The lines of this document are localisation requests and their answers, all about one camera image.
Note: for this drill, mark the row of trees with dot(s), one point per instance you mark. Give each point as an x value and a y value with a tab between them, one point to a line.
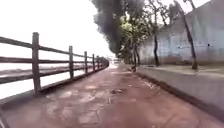
110	23

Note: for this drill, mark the red stone paved path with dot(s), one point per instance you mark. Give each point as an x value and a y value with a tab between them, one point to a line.
126	106

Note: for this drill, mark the raised grey concrete ledge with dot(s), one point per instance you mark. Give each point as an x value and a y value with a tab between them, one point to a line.
186	83

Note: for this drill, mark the pale water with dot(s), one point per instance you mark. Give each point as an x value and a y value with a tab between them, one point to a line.
16	88

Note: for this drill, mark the wooden post and rail fence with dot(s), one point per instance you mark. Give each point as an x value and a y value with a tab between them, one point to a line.
35	63

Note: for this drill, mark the grey concrete wall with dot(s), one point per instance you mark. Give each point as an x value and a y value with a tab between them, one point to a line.
208	40

